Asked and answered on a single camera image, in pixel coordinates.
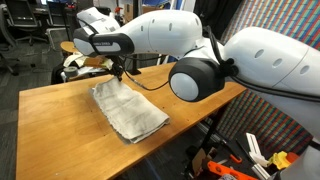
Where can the large cardboard box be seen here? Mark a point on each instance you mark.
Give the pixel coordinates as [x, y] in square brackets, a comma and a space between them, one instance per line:
[146, 8]

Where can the white woven cloth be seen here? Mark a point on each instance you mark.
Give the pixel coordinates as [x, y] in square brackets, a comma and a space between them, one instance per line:
[130, 110]

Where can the crumpled white sheet pile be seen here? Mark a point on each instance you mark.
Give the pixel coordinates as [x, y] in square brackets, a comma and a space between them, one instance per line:
[78, 61]

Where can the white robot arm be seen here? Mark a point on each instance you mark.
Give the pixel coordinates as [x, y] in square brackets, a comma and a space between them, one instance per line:
[200, 60]

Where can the black table frame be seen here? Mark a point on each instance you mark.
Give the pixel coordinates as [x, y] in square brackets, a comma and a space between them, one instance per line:
[213, 130]

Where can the red round cap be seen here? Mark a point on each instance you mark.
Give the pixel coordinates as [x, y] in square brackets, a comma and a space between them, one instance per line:
[293, 156]

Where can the grey white container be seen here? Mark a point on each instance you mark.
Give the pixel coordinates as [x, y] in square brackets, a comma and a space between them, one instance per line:
[303, 166]

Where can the round wooden side table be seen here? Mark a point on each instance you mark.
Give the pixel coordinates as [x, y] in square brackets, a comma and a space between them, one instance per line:
[68, 46]

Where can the yellow green plastic part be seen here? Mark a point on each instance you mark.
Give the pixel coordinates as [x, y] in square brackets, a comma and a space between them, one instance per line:
[278, 160]

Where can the black curtain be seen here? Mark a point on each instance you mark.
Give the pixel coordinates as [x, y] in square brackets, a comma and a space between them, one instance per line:
[213, 13]

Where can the grey tape roll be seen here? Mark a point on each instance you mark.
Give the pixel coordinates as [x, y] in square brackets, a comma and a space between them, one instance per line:
[68, 71]

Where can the dark office chair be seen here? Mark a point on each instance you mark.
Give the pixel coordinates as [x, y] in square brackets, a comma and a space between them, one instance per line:
[5, 30]

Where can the black orange bar clamp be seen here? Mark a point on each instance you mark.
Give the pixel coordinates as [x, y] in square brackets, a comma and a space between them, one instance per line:
[236, 159]

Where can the black mesh office chair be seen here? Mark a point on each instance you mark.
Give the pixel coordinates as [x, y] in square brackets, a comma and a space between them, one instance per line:
[21, 13]

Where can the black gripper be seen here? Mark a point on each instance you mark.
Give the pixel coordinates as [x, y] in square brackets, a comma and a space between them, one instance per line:
[116, 65]

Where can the white plastic bracket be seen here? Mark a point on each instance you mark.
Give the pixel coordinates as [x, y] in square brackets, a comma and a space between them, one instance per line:
[254, 146]

